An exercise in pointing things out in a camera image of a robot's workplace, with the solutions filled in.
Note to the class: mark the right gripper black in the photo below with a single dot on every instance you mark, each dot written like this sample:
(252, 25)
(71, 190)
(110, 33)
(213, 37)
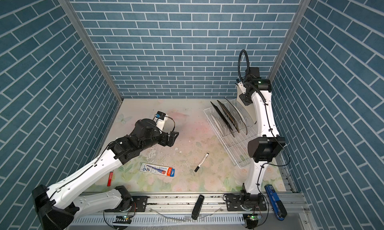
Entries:
(242, 98)

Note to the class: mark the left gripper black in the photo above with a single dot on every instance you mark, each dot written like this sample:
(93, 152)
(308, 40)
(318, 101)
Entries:
(165, 142)

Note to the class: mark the white square plate black rim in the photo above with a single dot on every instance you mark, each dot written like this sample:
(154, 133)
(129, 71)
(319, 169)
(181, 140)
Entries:
(244, 110)

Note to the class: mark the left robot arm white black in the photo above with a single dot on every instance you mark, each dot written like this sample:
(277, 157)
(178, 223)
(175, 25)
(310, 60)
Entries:
(58, 205)

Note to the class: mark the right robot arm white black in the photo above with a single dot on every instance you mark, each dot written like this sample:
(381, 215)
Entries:
(267, 144)

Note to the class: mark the dark plate orange rim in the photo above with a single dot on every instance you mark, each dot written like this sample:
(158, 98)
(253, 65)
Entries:
(229, 116)

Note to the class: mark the dark patterned plate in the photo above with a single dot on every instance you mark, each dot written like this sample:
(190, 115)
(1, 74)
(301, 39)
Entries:
(223, 118)

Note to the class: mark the black white marker pen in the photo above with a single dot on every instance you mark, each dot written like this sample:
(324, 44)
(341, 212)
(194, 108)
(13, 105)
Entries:
(201, 162)

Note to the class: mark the red marker pen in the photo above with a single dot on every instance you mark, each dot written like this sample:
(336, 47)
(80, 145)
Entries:
(111, 175)

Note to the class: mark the black remote control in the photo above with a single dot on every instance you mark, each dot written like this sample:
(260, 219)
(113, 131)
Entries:
(197, 208)

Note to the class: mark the blue black tool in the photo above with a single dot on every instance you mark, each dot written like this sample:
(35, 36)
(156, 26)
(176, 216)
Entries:
(278, 207)

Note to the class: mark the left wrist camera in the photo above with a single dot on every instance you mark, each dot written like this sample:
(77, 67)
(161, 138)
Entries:
(160, 119)

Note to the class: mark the white wire dish rack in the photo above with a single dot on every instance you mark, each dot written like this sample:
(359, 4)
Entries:
(235, 147)

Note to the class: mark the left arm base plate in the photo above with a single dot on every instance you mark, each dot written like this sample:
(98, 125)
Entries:
(134, 204)

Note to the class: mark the white slotted cable duct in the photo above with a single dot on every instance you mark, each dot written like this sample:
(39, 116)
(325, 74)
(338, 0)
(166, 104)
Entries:
(158, 220)

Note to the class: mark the aluminium rail frame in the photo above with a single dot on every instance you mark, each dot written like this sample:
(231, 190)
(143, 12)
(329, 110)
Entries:
(166, 204)

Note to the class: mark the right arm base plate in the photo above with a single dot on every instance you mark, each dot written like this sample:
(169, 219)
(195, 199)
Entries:
(247, 202)

